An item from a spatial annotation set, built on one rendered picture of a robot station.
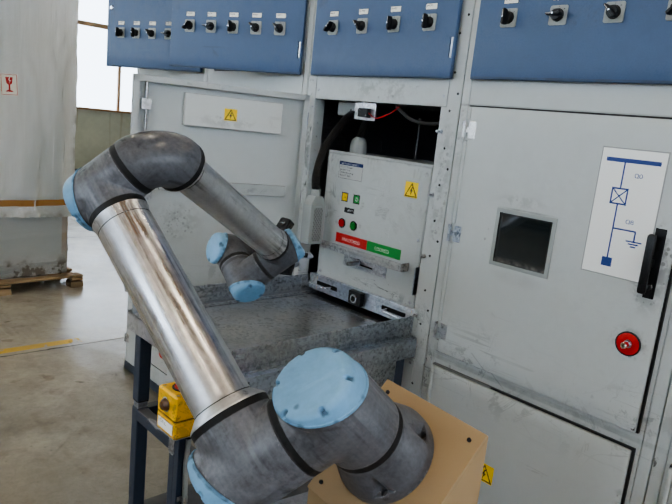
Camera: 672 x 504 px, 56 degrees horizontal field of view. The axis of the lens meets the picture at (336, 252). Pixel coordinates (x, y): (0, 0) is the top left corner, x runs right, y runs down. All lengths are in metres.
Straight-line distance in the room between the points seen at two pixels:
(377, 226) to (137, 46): 1.64
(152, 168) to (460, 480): 0.80
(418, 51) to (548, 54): 0.43
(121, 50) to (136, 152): 2.13
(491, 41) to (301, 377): 1.15
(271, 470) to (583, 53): 1.21
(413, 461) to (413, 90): 1.23
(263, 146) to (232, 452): 1.48
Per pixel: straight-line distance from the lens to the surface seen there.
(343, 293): 2.31
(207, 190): 1.39
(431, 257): 1.98
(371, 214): 2.20
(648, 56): 1.66
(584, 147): 1.70
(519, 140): 1.78
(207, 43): 2.69
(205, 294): 2.19
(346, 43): 2.26
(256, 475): 1.09
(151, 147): 1.29
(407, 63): 2.05
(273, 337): 1.92
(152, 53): 3.23
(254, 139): 2.36
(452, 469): 1.18
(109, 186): 1.29
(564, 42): 1.76
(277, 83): 2.56
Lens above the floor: 1.49
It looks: 11 degrees down
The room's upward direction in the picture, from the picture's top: 6 degrees clockwise
